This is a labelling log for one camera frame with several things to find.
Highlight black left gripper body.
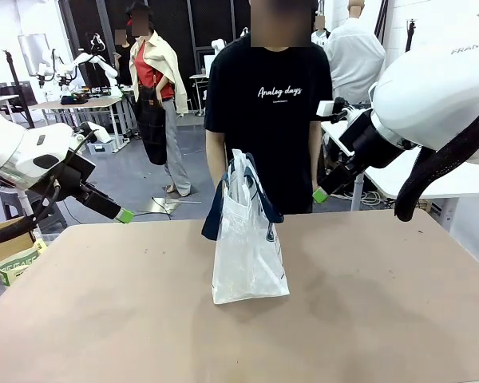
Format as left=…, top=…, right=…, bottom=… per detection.
left=49, top=150, right=97, bottom=201

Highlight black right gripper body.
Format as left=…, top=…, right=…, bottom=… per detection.
left=338, top=111, right=390, bottom=171

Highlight translucent shopping bag navy handles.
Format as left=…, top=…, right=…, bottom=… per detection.
left=201, top=148, right=291, bottom=306

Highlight person's right forearm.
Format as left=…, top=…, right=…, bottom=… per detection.
left=205, top=129, right=229, bottom=188

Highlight person's left forearm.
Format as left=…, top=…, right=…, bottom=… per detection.
left=309, top=119, right=324, bottom=192

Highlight green white paper bag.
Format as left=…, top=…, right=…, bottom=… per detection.
left=0, top=239, right=48, bottom=286

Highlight white side table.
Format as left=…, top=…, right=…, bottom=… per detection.
left=321, top=119, right=479, bottom=211

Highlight metal plate on floor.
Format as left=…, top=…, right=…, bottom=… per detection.
left=137, top=195, right=203, bottom=217

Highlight dark grey step stool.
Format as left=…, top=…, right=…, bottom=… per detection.
left=0, top=187, right=69, bottom=235

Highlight grey background work table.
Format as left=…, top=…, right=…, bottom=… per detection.
left=30, top=95, right=125, bottom=152

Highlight figure in white shirt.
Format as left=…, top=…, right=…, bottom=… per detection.
left=325, top=0, right=386, bottom=105

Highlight person in black t-shirt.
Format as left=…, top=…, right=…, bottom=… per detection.
left=204, top=0, right=335, bottom=215

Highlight brown cardboard box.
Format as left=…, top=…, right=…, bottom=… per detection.
left=0, top=217, right=36, bottom=269

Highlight background person white collar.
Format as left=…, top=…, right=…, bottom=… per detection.
left=311, top=15, right=331, bottom=47

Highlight black tripod stand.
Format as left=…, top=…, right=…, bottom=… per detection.
left=2, top=49, right=35, bottom=129

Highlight mannequin in cream jacket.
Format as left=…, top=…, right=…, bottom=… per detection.
left=125, top=0, right=192, bottom=197

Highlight background person in black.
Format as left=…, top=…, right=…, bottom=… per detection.
left=113, top=30, right=135, bottom=87

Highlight small background desk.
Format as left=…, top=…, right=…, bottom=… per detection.
left=189, top=73, right=211, bottom=116

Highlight white cable bundle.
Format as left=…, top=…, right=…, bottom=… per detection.
left=361, top=191, right=396, bottom=209

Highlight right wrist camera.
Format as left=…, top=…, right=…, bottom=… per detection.
left=316, top=99, right=372, bottom=128

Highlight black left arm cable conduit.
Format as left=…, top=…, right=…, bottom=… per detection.
left=0, top=175, right=63, bottom=248

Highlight silver framed wall panel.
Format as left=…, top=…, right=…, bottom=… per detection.
left=18, top=34, right=51, bottom=77

